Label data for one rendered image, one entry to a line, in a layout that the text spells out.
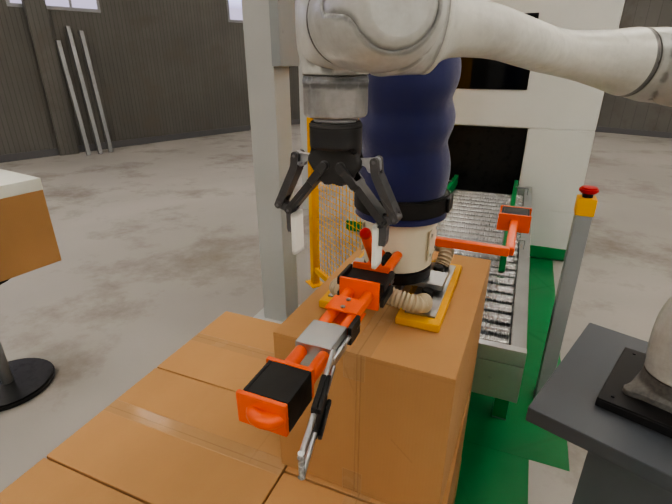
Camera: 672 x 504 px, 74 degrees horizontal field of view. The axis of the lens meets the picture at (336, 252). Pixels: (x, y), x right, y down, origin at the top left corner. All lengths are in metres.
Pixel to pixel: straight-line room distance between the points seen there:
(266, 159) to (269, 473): 1.64
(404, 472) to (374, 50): 0.89
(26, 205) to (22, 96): 6.72
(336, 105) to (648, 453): 0.95
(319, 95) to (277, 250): 2.01
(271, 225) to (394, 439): 1.72
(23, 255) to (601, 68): 2.23
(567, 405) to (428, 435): 0.38
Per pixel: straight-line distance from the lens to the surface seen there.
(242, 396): 0.61
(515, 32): 0.56
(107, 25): 9.51
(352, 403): 1.02
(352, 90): 0.61
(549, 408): 1.20
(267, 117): 2.39
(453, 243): 1.13
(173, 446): 1.37
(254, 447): 1.31
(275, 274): 2.65
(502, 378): 1.69
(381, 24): 0.41
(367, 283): 0.85
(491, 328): 1.84
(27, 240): 2.39
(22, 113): 9.03
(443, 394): 0.92
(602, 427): 1.21
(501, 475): 2.05
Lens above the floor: 1.49
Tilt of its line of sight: 23 degrees down
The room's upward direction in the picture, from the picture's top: straight up
